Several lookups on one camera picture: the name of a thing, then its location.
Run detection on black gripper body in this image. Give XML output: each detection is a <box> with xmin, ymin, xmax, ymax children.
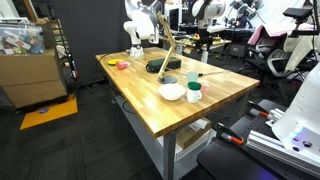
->
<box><xmin>199</xmin><ymin>32</ymin><xmax>214</xmax><ymax>44</ymax></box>

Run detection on lamp cable with inline switch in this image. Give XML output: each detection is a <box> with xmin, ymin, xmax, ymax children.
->
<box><xmin>166</xmin><ymin>68</ymin><xmax>232</xmax><ymax>78</ymax></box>

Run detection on teal plastic cup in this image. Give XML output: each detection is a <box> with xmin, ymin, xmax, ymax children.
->
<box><xmin>186</xmin><ymin>71</ymin><xmax>200</xmax><ymax>84</ymax></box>

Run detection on computer monitor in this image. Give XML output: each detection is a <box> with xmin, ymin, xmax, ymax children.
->
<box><xmin>168</xmin><ymin>7</ymin><xmax>181</xmax><ymax>33</ymax></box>

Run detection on pink plastic cup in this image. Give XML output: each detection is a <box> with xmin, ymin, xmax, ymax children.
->
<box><xmin>199</xmin><ymin>82</ymin><xmax>210</xmax><ymax>94</ymax></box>

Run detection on dark green zipper case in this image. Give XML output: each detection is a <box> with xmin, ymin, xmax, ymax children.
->
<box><xmin>145</xmin><ymin>57</ymin><xmax>183</xmax><ymax>74</ymax></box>

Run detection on white mug with green lid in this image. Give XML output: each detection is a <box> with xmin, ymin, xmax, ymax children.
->
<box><xmin>186</xmin><ymin>81</ymin><xmax>203</xmax><ymax>104</ymax></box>

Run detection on white bowl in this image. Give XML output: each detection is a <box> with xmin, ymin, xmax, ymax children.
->
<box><xmin>157</xmin><ymin>83</ymin><xmax>187</xmax><ymax>102</ymax></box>

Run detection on pink cloth on chair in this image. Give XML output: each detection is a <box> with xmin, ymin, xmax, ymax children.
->
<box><xmin>247</xmin><ymin>24</ymin><xmax>288</xmax><ymax>46</ymax></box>

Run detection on black orange bar clamp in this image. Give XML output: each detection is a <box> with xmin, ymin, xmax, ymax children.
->
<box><xmin>247</xmin><ymin>100</ymin><xmax>273</xmax><ymax>118</ymax></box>
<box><xmin>214</xmin><ymin>122</ymin><xmax>245</xmax><ymax>146</ymax></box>

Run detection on pink toy object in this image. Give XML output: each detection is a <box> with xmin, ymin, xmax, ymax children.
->
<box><xmin>115</xmin><ymin>61</ymin><xmax>131</xmax><ymax>71</ymax></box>

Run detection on small cardboard box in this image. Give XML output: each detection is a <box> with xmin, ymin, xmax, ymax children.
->
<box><xmin>174</xmin><ymin>117</ymin><xmax>213</xmax><ymax>150</ymax></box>

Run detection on yellow plate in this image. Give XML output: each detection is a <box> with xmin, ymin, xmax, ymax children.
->
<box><xmin>107</xmin><ymin>58</ymin><xmax>126</xmax><ymax>66</ymax></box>

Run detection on white hanging cloth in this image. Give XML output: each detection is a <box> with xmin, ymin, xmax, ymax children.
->
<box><xmin>284</xmin><ymin>33</ymin><xmax>316</xmax><ymax>73</ymax></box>

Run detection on white foam box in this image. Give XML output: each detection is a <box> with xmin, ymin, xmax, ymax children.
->
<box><xmin>156</xmin><ymin>128</ymin><xmax>218</xmax><ymax>163</ymax></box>

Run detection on aluminium extrusion rails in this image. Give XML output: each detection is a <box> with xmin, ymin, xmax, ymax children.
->
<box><xmin>246</xmin><ymin>129</ymin><xmax>320</xmax><ymax>178</ymax></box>

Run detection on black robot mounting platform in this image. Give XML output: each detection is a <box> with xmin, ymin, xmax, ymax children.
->
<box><xmin>196</xmin><ymin>99</ymin><xmax>320</xmax><ymax>180</ymax></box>

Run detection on cluttered storage shelf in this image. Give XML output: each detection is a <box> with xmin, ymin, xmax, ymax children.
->
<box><xmin>43</xmin><ymin>19</ymin><xmax>79</xmax><ymax>81</ymax></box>

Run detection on orange floor mat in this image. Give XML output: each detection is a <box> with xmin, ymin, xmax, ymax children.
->
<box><xmin>19</xmin><ymin>94</ymin><xmax>79</xmax><ymax>131</ymax></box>

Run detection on large cardboard box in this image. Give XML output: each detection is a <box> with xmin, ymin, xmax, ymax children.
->
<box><xmin>0</xmin><ymin>48</ymin><xmax>69</xmax><ymax>109</ymax></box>

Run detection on clear bin of toys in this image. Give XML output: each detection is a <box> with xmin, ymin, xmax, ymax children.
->
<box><xmin>0</xmin><ymin>22</ymin><xmax>46</xmax><ymax>56</ymax></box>

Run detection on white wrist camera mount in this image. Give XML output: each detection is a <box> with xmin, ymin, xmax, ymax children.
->
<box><xmin>206</xmin><ymin>24</ymin><xmax>231</xmax><ymax>34</ymax></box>

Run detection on white frame mesh office chair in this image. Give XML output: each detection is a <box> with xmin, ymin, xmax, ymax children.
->
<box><xmin>266</xmin><ymin>48</ymin><xmax>301</xmax><ymax>79</ymax></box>

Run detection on black camera on stand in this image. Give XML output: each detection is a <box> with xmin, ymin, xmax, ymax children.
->
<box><xmin>282</xmin><ymin>6</ymin><xmax>316</xmax><ymax>38</ymax></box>

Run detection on silver metal bracket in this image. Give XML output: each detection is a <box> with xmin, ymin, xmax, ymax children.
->
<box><xmin>266</xmin><ymin>108</ymin><xmax>284</xmax><ymax>123</ymax></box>

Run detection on grey metal table frame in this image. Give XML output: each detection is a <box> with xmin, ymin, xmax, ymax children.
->
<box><xmin>109</xmin><ymin>79</ymin><xmax>249</xmax><ymax>180</ymax></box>

